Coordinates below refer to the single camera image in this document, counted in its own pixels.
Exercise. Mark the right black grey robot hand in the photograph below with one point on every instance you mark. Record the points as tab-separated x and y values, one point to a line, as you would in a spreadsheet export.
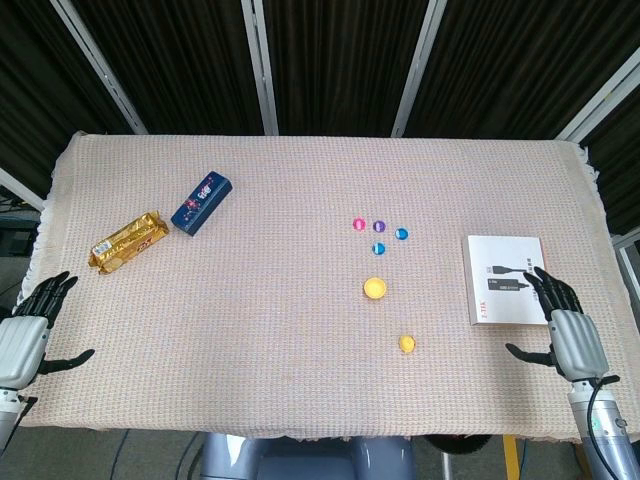
575	345

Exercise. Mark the left black grey robot hand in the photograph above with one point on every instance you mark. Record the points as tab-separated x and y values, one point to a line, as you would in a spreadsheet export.
20	350

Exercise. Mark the yellow ball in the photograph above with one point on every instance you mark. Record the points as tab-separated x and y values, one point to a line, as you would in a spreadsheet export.
407	343

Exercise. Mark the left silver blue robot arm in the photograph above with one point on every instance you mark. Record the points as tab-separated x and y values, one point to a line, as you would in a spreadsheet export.
7	415

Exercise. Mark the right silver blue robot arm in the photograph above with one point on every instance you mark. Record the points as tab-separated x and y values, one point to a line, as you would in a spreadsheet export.
607	440

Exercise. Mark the black bowl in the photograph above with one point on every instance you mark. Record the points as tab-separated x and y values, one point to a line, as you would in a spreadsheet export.
460	442

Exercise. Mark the white flat cardboard box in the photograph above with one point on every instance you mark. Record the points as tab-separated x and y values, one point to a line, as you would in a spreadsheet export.
500	260

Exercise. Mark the yellow vertical bar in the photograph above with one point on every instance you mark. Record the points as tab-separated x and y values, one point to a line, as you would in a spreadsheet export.
510	457

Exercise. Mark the gold foil snack package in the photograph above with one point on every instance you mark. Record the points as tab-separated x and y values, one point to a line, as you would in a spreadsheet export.
127	242

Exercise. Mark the blue plastic disc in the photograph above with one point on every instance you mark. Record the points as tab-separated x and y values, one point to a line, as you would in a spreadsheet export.
401	234
378	248

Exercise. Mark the small yellow plastic bowl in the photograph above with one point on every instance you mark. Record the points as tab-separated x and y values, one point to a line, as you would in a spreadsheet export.
375	288

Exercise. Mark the purple plastic disc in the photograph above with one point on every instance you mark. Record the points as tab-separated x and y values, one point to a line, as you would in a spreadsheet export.
379	226

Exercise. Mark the dark blue printed box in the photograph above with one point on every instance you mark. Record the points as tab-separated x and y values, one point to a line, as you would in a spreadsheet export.
200	202

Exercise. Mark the pink plastic disc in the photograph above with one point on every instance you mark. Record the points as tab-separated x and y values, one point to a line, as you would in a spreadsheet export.
359	224

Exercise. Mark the beige woven tablecloth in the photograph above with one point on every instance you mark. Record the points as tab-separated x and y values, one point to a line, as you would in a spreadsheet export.
275	325

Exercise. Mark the grey blue robot torso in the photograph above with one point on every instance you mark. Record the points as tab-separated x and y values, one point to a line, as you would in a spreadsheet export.
300	460

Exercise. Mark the white partition frame post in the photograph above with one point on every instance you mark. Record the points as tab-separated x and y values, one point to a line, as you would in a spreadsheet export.
417	70
100	65
260	65
600	100
20	190

